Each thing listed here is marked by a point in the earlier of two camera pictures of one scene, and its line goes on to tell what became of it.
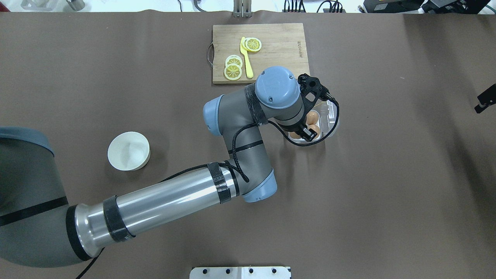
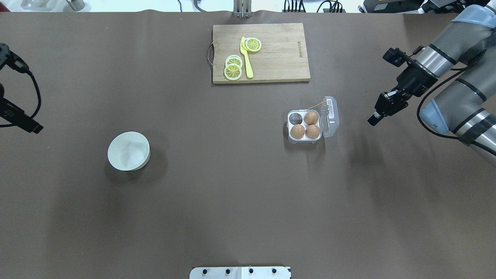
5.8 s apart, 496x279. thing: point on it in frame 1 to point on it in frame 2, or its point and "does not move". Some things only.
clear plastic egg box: x=323 y=117 does not move
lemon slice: x=253 y=44 does not move
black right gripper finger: x=487 y=98 to x=415 y=80
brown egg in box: x=312 y=117 does not move
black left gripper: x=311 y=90 to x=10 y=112
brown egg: x=294 y=135 does not move
